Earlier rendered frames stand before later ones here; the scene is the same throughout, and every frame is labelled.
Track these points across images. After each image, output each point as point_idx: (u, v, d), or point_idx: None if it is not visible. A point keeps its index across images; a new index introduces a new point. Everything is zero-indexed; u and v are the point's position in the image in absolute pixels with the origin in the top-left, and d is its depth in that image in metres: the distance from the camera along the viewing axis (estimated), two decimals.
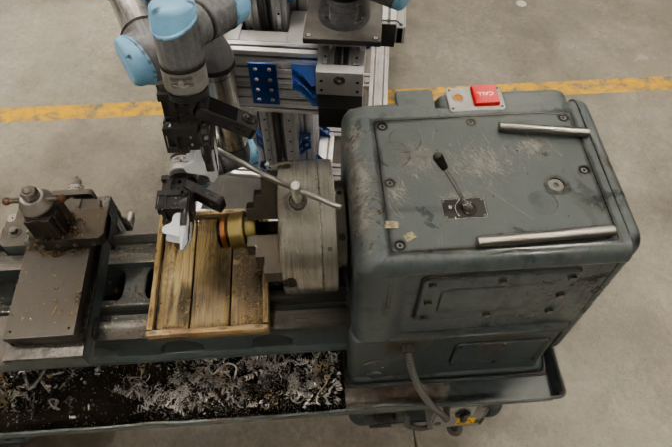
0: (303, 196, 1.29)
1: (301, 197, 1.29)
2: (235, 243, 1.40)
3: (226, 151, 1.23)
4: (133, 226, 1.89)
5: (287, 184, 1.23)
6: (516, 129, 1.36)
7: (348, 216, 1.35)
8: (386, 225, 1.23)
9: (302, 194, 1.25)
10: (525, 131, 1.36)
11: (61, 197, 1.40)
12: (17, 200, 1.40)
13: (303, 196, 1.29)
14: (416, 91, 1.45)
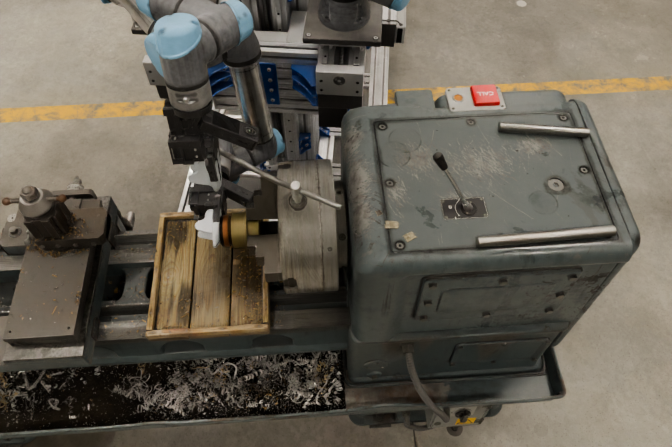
0: (303, 196, 1.29)
1: (301, 197, 1.29)
2: (237, 242, 1.40)
3: (226, 151, 1.23)
4: (133, 226, 1.89)
5: (287, 184, 1.23)
6: (516, 129, 1.36)
7: (348, 216, 1.35)
8: (386, 225, 1.23)
9: (302, 194, 1.25)
10: (525, 131, 1.36)
11: (61, 197, 1.40)
12: (17, 200, 1.40)
13: (303, 196, 1.29)
14: (416, 91, 1.45)
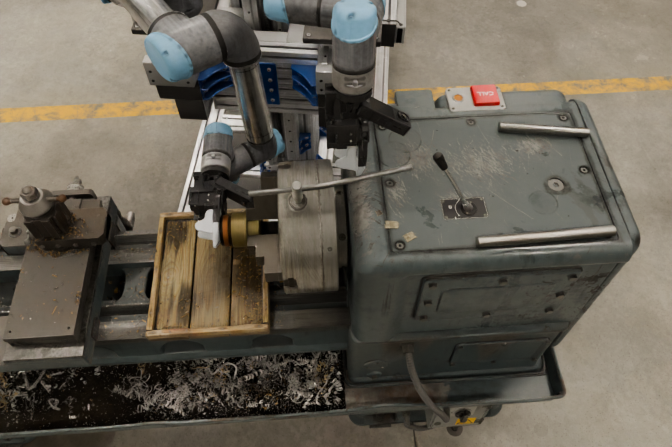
0: (296, 207, 1.28)
1: (297, 205, 1.29)
2: (237, 241, 1.39)
3: (375, 177, 1.21)
4: (133, 226, 1.89)
5: (306, 186, 1.23)
6: (516, 129, 1.36)
7: (348, 216, 1.35)
8: (386, 225, 1.23)
9: (292, 195, 1.25)
10: (525, 131, 1.36)
11: (61, 197, 1.40)
12: (17, 200, 1.40)
13: (296, 207, 1.28)
14: (416, 91, 1.45)
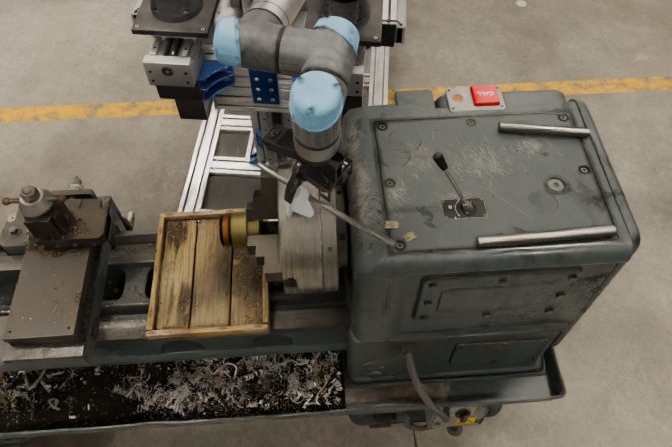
0: None
1: None
2: (237, 241, 1.39)
3: (360, 229, 1.17)
4: (133, 226, 1.89)
5: None
6: (516, 129, 1.36)
7: (348, 216, 1.35)
8: (386, 225, 1.23)
9: None
10: (525, 131, 1.36)
11: (61, 197, 1.40)
12: (17, 200, 1.40)
13: None
14: (416, 91, 1.45)
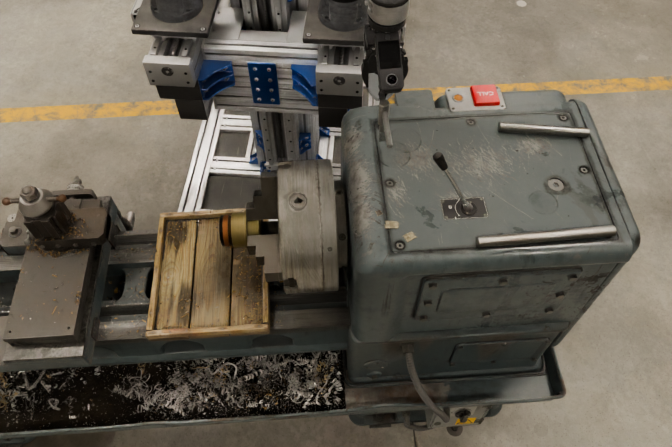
0: (292, 204, 1.29)
1: (294, 203, 1.29)
2: (237, 241, 1.39)
3: None
4: (133, 226, 1.89)
5: None
6: (516, 129, 1.36)
7: (348, 216, 1.35)
8: (386, 225, 1.23)
9: None
10: (525, 131, 1.36)
11: (61, 197, 1.40)
12: (17, 200, 1.40)
13: (292, 204, 1.29)
14: (416, 91, 1.45)
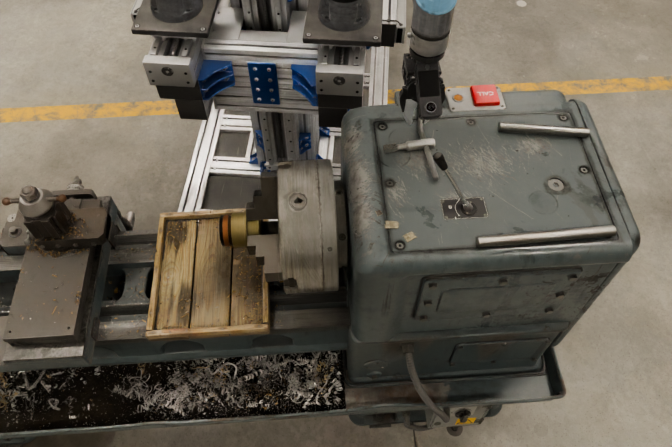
0: (292, 204, 1.29)
1: (294, 203, 1.29)
2: (237, 241, 1.39)
3: None
4: (133, 226, 1.89)
5: (425, 137, 1.35)
6: (516, 129, 1.36)
7: (348, 216, 1.35)
8: (386, 225, 1.23)
9: (414, 149, 1.33)
10: (525, 131, 1.36)
11: (61, 197, 1.40)
12: (17, 200, 1.40)
13: (292, 204, 1.29)
14: None
